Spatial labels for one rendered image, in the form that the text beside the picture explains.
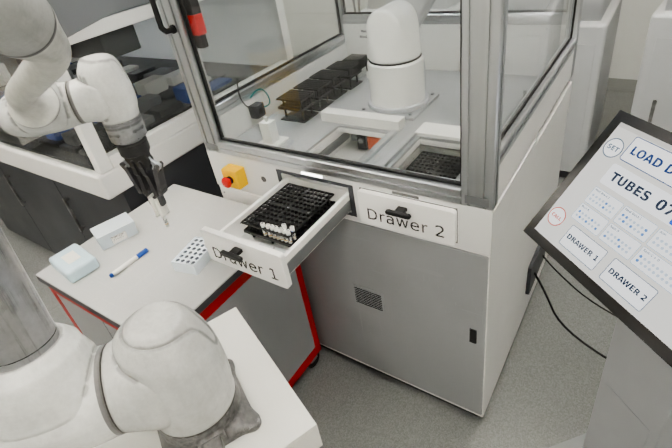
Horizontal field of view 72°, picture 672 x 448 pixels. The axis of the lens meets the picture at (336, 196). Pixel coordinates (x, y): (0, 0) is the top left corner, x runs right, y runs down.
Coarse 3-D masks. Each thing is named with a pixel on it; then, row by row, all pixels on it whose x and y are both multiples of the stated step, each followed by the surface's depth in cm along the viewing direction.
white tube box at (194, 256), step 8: (192, 240) 146; (200, 240) 146; (184, 248) 143; (192, 248) 143; (200, 248) 143; (176, 256) 140; (184, 256) 140; (192, 256) 140; (200, 256) 139; (208, 256) 142; (176, 264) 138; (184, 264) 137; (192, 264) 136; (200, 264) 138; (184, 272) 139; (192, 272) 137
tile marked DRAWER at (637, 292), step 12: (612, 264) 84; (624, 264) 82; (600, 276) 85; (612, 276) 83; (624, 276) 81; (636, 276) 80; (612, 288) 82; (624, 288) 81; (636, 288) 79; (648, 288) 77; (636, 300) 78; (648, 300) 77
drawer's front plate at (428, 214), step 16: (368, 192) 130; (368, 208) 133; (384, 208) 130; (416, 208) 123; (432, 208) 120; (448, 208) 119; (384, 224) 133; (432, 224) 123; (448, 224) 120; (448, 240) 123
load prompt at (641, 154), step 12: (636, 144) 87; (648, 144) 85; (624, 156) 89; (636, 156) 87; (648, 156) 85; (660, 156) 83; (636, 168) 86; (648, 168) 84; (660, 168) 82; (660, 180) 82
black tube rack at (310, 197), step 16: (288, 192) 143; (304, 192) 141; (320, 192) 139; (272, 208) 136; (288, 208) 135; (304, 208) 134; (320, 208) 138; (256, 224) 135; (288, 224) 129; (304, 224) 132; (272, 240) 128
